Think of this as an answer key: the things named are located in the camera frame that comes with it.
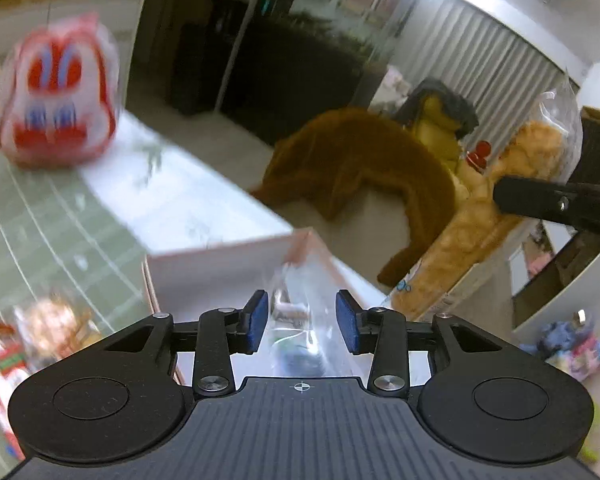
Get long biscuit clear pack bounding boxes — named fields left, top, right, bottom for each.
left=384, top=76, right=583, bottom=320

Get sliced bread clear pack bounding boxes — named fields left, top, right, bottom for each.
left=14, top=292, right=102, bottom=370

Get red striped snack packet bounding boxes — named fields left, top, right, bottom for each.
left=0, top=323, right=29, bottom=460

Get blue white snack bag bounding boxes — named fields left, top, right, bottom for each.
left=261, top=256, right=370, bottom=378

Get white paper sheets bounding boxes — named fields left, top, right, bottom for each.
left=79, top=112, right=292, bottom=254

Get yellow lounge chair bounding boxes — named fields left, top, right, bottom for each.
left=391, top=77, right=479, bottom=174

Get brown fleece jacket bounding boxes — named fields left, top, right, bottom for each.
left=250, top=107, right=456, bottom=287

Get green checked tablecloth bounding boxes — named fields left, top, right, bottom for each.
left=0, top=134, right=182, bottom=480

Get red white rabbit bag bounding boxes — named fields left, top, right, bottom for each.
left=0, top=13, right=120, bottom=168

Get glass fish tank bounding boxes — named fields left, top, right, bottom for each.
left=218, top=0, right=416, bottom=145

